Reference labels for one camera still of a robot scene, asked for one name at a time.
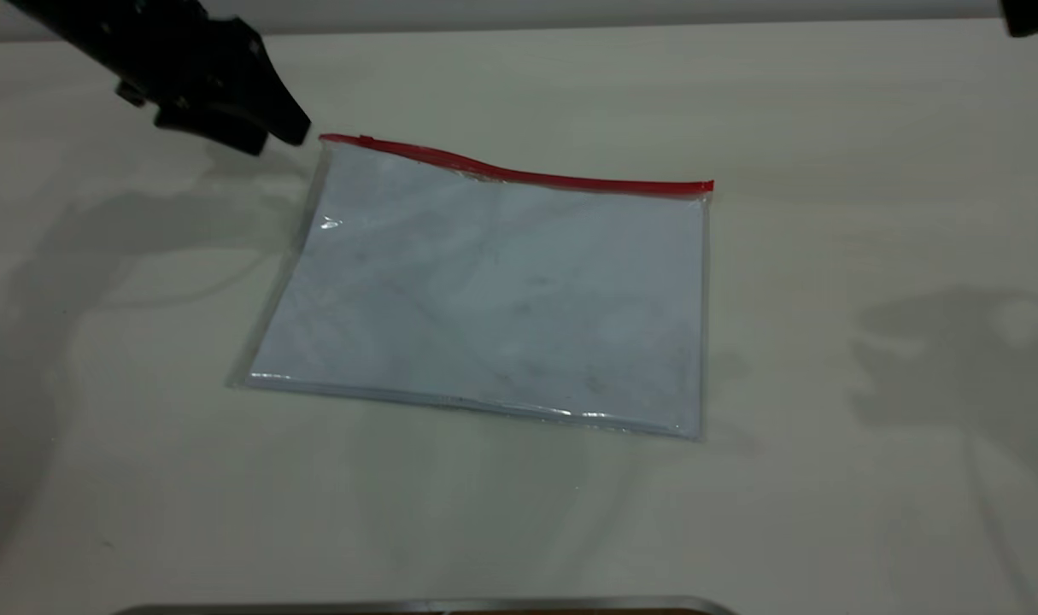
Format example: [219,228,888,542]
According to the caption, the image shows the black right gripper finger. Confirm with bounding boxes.
[1000,0,1038,38]

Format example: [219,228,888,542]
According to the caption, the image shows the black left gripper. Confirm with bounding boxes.
[57,0,313,157]

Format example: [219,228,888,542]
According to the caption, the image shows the clear plastic red-zip bag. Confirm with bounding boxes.
[228,132,715,442]

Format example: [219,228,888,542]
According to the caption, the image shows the white paper sheet stack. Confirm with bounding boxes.
[249,149,706,435]

